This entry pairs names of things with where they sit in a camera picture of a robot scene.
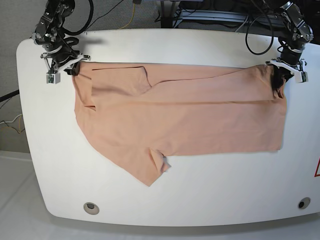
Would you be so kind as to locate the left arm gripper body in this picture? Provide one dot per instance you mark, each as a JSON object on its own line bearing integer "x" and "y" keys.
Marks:
{"x": 289, "y": 62}

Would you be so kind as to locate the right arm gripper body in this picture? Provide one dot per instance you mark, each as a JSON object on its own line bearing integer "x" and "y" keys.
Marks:
{"x": 57, "y": 62}

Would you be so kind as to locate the peach pink T-shirt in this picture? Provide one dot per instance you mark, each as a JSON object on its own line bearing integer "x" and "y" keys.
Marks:
{"x": 136, "y": 115}

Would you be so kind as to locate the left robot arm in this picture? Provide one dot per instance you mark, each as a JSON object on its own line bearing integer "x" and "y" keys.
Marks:
{"x": 301, "y": 20}

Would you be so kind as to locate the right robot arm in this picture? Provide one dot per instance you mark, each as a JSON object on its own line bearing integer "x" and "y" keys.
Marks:
{"x": 57, "y": 42}

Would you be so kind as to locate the red triangle sticker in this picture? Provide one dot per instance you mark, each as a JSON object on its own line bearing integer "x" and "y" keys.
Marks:
{"x": 317, "y": 171}

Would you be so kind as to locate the right round table grommet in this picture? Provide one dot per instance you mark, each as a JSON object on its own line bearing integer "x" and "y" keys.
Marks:
{"x": 304, "y": 203}

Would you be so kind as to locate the round table grommet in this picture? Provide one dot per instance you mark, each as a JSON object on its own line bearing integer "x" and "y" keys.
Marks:
{"x": 304, "y": 203}
{"x": 91, "y": 208}

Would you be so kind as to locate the left round table grommet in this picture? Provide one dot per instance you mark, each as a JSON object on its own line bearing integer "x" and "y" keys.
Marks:
{"x": 91, "y": 208}

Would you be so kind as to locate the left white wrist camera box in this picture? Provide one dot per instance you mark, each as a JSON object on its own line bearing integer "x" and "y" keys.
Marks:
{"x": 301, "y": 77}

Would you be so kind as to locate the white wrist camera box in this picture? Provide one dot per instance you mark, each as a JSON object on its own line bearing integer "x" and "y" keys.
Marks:
{"x": 301, "y": 77}
{"x": 53, "y": 78}

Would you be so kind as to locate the aluminium frame rail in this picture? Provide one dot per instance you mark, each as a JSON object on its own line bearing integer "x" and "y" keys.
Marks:
{"x": 222, "y": 16}

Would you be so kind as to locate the black table leg post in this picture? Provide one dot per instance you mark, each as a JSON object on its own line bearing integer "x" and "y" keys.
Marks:
{"x": 167, "y": 9}

